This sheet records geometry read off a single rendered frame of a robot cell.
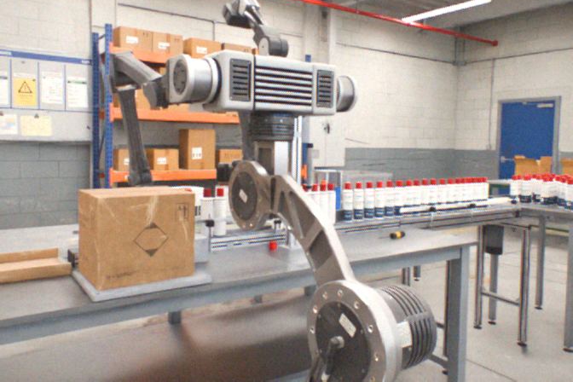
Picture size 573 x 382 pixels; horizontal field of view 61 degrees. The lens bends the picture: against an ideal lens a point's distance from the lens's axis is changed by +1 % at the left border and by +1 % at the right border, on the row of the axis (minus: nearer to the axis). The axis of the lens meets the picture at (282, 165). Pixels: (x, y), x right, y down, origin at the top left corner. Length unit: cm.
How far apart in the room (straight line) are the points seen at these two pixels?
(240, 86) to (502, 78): 910
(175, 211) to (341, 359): 73
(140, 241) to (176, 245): 12
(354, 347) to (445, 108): 951
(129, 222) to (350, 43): 734
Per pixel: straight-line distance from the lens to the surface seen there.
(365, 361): 101
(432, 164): 1011
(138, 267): 154
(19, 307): 153
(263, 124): 136
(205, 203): 202
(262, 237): 214
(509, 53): 1021
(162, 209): 153
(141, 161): 189
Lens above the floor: 129
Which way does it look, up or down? 3 degrees down
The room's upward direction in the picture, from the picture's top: 1 degrees clockwise
